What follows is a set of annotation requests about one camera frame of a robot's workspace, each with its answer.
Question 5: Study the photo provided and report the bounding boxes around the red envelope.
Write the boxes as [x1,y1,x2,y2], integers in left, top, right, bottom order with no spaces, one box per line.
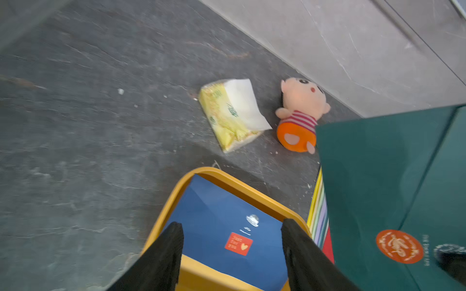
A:
[322,228,334,264]

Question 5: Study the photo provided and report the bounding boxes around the yellow envelope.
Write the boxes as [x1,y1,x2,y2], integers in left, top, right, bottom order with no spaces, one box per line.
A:
[307,168,322,234]

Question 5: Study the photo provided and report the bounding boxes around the yellow plastic storage tray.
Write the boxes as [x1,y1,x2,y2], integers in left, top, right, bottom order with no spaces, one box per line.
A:
[145,167,307,291]

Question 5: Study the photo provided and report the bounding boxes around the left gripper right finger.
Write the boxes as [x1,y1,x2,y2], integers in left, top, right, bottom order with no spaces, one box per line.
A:
[281,218,359,291]

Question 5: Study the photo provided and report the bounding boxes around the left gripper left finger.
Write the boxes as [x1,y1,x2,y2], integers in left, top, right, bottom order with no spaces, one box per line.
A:
[109,222,184,291]

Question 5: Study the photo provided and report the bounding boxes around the pink plush doll orange pants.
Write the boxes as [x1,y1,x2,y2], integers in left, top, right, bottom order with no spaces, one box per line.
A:
[275,78,331,154]

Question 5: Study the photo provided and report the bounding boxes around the dark green envelope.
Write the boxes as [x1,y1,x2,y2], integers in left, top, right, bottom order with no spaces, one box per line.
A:
[317,105,466,291]

